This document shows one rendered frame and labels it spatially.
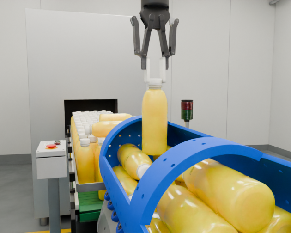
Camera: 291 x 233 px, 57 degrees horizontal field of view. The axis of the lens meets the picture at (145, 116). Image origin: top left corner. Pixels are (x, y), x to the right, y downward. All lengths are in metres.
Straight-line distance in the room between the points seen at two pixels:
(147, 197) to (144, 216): 0.03
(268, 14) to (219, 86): 1.71
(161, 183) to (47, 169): 0.67
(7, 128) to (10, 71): 0.98
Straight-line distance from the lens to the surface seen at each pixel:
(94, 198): 1.10
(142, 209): 0.42
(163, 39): 0.75
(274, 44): 6.09
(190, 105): 1.37
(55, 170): 1.02
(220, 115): 5.53
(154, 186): 0.41
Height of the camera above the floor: 1.32
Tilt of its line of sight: 6 degrees down
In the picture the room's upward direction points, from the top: straight up
